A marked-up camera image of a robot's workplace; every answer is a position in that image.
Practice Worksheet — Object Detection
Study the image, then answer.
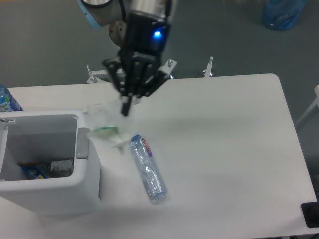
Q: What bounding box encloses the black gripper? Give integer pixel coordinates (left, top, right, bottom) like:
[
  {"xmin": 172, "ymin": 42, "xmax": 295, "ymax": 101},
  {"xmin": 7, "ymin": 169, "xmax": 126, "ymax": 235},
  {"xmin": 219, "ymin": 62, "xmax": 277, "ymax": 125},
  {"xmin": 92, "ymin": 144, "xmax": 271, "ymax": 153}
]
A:
[{"xmin": 102, "ymin": 12, "xmax": 171, "ymax": 117}]

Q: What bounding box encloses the white paper packet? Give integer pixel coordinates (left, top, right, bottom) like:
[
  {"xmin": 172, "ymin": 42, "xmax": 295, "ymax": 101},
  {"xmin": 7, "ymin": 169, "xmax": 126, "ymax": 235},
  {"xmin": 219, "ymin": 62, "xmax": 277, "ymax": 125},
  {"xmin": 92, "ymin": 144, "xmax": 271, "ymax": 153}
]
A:
[{"xmin": 84, "ymin": 99, "xmax": 132, "ymax": 148}]

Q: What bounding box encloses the clear plastic water bottle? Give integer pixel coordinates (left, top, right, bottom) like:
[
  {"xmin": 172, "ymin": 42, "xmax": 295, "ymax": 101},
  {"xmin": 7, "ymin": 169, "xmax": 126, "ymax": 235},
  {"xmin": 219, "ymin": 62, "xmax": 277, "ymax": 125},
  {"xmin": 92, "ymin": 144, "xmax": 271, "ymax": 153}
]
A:
[{"xmin": 129, "ymin": 134, "xmax": 168, "ymax": 204}]

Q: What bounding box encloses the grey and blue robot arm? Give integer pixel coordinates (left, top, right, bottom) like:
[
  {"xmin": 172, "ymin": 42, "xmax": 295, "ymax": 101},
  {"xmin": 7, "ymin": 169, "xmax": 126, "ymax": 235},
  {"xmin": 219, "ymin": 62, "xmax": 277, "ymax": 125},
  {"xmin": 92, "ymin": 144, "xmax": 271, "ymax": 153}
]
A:
[{"xmin": 78, "ymin": 0, "xmax": 178, "ymax": 116}]

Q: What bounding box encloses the white trash can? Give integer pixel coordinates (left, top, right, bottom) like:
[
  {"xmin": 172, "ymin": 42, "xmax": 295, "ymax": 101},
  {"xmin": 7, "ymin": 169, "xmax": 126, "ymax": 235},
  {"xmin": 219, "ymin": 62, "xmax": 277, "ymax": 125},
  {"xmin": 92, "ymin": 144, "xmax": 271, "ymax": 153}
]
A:
[{"xmin": 0, "ymin": 110, "xmax": 101, "ymax": 215}]

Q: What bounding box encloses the metal levelling foot right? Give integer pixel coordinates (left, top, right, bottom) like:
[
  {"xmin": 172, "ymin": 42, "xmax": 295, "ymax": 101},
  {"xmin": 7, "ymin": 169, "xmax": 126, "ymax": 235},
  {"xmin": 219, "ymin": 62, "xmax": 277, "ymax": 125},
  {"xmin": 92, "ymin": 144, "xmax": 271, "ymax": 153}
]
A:
[{"xmin": 202, "ymin": 56, "xmax": 214, "ymax": 78}]

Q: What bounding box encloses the grey crumpled wrapper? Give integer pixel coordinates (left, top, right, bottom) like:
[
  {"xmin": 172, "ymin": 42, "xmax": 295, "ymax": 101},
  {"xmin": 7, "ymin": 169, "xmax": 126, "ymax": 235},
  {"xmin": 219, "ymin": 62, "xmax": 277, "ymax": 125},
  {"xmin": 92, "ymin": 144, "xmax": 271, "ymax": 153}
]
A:
[{"xmin": 50, "ymin": 159, "xmax": 73, "ymax": 171}]

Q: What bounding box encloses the blue labelled bottle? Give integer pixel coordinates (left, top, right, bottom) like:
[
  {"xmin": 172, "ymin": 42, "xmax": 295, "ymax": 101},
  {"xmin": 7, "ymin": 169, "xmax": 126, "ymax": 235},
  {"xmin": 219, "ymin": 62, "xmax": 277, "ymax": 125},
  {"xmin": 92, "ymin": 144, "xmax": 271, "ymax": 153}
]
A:
[{"xmin": 0, "ymin": 85, "xmax": 23, "ymax": 112}]

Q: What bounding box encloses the blue snack wrapper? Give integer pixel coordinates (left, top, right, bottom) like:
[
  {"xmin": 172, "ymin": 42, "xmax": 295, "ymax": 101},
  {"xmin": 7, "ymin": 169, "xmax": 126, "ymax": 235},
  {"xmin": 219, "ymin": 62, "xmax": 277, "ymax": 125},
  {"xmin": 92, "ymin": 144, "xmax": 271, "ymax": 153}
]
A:
[{"xmin": 19, "ymin": 162, "xmax": 48, "ymax": 179}]

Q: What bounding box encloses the blue plastic bag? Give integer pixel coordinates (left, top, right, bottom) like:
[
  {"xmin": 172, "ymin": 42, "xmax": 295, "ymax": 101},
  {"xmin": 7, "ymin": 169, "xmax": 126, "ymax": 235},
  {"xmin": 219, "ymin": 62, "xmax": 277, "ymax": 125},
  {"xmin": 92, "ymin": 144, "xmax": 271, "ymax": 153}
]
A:
[{"xmin": 261, "ymin": 0, "xmax": 308, "ymax": 31}]

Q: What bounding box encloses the black device at table edge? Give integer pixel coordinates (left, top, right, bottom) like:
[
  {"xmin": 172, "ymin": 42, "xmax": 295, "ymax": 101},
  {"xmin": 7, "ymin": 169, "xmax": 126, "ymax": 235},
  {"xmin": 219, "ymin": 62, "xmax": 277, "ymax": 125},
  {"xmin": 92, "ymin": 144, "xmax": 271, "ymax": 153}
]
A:
[{"xmin": 301, "ymin": 202, "xmax": 319, "ymax": 228}]

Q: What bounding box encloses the white base bracket left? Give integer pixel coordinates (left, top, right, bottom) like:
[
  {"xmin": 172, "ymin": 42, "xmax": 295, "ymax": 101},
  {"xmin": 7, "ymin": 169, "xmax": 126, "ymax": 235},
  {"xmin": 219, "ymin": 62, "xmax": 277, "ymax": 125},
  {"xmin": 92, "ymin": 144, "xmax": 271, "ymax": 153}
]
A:
[{"xmin": 86, "ymin": 64, "xmax": 112, "ymax": 84}]

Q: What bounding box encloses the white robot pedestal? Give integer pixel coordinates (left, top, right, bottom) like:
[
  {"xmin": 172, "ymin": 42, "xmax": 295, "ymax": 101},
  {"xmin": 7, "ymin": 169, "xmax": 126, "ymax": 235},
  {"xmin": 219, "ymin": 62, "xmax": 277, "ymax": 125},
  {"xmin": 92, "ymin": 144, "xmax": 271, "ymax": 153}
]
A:
[{"xmin": 109, "ymin": 20, "xmax": 127, "ymax": 48}]

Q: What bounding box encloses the white frame at right edge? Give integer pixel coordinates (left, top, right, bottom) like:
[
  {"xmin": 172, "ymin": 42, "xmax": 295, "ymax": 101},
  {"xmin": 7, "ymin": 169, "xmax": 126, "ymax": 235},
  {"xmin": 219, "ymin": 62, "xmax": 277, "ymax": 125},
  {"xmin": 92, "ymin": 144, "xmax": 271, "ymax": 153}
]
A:
[{"xmin": 295, "ymin": 85, "xmax": 319, "ymax": 129}]

